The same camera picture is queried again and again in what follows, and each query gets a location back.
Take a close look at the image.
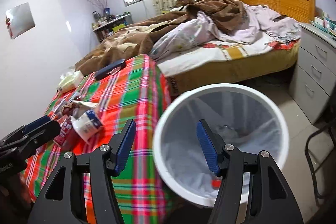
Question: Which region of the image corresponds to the red milk can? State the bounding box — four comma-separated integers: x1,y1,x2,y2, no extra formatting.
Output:
53,117,79,152

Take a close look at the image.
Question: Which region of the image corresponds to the paper bag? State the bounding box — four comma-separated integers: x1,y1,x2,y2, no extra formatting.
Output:
63,100,99,119

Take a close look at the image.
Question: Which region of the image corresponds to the white round trash bin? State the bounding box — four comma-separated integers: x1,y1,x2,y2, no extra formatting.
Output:
153,84,289,207

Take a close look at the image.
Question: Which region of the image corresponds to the left hand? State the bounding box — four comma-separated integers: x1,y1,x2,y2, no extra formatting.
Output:
1,173,32,223

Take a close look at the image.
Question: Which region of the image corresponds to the tissue pack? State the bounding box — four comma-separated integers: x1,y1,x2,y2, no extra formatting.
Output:
57,66,84,94

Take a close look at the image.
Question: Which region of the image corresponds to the black metal chair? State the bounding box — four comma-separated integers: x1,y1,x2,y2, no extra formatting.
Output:
304,121,336,201

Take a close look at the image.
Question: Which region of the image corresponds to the plaid red green tablecloth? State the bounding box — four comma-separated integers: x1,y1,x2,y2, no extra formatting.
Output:
23,55,173,223

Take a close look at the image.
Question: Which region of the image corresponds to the cluttered shelf desk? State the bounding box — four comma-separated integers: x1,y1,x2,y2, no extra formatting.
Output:
92,12,133,42

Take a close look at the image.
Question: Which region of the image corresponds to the brown blanket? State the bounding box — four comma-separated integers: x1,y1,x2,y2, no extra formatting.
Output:
75,0,246,76

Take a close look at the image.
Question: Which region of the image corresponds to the grey drawer nightstand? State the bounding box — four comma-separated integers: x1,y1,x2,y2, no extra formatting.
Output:
289,23,335,124

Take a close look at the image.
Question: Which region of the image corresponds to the bed with wooden headboard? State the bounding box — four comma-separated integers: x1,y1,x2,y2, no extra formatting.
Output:
150,0,315,95

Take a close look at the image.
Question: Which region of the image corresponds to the light floral duvet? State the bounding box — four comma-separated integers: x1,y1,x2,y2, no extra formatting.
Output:
149,3,301,60

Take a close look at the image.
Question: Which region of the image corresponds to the silver wall panel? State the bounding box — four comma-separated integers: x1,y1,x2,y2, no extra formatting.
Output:
5,3,35,39

